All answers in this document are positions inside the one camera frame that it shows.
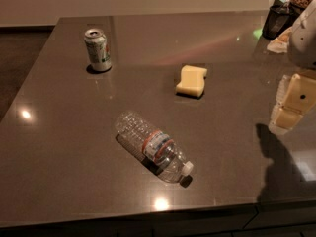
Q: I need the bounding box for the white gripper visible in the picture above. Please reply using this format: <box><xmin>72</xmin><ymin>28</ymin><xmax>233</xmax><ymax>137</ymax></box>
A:
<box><xmin>269</xmin><ymin>0</ymin><xmax>316</xmax><ymax>135</ymax></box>

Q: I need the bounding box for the green white soda can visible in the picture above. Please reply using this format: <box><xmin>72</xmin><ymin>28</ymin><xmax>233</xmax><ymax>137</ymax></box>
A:
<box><xmin>84</xmin><ymin>29</ymin><xmax>112</xmax><ymax>72</ymax></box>

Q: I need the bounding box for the black mesh cup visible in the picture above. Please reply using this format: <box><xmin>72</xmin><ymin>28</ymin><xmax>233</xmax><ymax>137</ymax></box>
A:
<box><xmin>262</xmin><ymin>5</ymin><xmax>296</xmax><ymax>40</ymax></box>

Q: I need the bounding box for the yellow sponge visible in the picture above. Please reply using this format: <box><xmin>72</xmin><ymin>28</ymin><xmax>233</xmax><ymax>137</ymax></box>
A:
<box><xmin>176</xmin><ymin>65</ymin><xmax>207</xmax><ymax>98</ymax></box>

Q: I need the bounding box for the clear plastic water bottle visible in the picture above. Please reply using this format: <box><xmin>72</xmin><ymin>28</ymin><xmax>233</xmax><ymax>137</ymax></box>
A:
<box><xmin>115</xmin><ymin>111</ymin><xmax>194</xmax><ymax>183</ymax></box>

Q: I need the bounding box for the white paper napkin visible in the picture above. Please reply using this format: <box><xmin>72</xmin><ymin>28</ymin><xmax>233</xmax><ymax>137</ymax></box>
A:
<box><xmin>267</xmin><ymin>27</ymin><xmax>292</xmax><ymax>53</ymax></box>

